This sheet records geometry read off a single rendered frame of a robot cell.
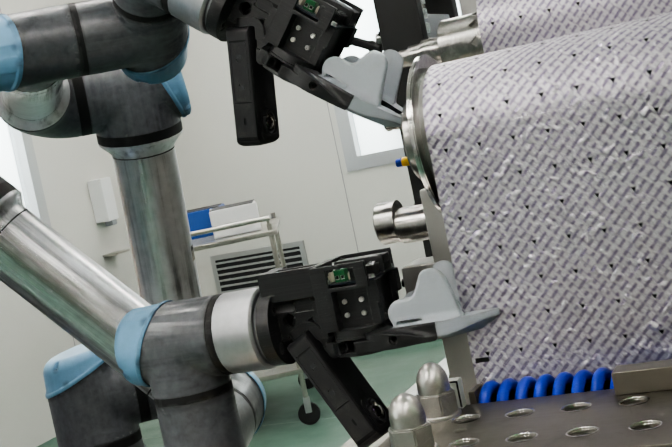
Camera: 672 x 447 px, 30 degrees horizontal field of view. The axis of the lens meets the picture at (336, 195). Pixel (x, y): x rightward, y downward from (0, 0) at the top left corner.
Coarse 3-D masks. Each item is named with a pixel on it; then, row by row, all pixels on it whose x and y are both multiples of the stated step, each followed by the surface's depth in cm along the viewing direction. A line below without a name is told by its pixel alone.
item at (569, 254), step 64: (448, 192) 106; (512, 192) 104; (576, 192) 102; (640, 192) 100; (512, 256) 105; (576, 256) 103; (640, 256) 101; (512, 320) 105; (576, 320) 103; (640, 320) 101
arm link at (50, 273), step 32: (0, 192) 129; (0, 224) 128; (32, 224) 130; (0, 256) 128; (32, 256) 128; (64, 256) 129; (32, 288) 128; (64, 288) 128; (96, 288) 128; (128, 288) 131; (64, 320) 128; (96, 320) 128; (96, 352) 129; (256, 384) 132; (256, 416) 127
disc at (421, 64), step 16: (416, 64) 109; (432, 64) 113; (416, 80) 108; (416, 96) 107; (416, 112) 107; (416, 128) 106; (416, 144) 106; (416, 160) 106; (432, 176) 108; (432, 192) 107
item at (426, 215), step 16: (400, 208) 118; (416, 208) 117; (432, 208) 114; (400, 224) 117; (416, 224) 116; (432, 224) 115; (416, 240) 117; (432, 240) 115; (432, 256) 120; (448, 256) 114; (416, 272) 116; (464, 336) 116; (448, 352) 116; (464, 352) 116; (448, 368) 117; (464, 368) 116; (464, 384) 116
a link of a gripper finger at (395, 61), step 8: (352, 56) 117; (392, 56) 116; (400, 56) 116; (392, 64) 116; (400, 64) 116; (392, 72) 116; (400, 72) 116; (392, 80) 116; (384, 88) 116; (392, 88) 116; (384, 96) 116; (392, 96) 116; (384, 104) 116; (392, 104) 116; (400, 112) 115
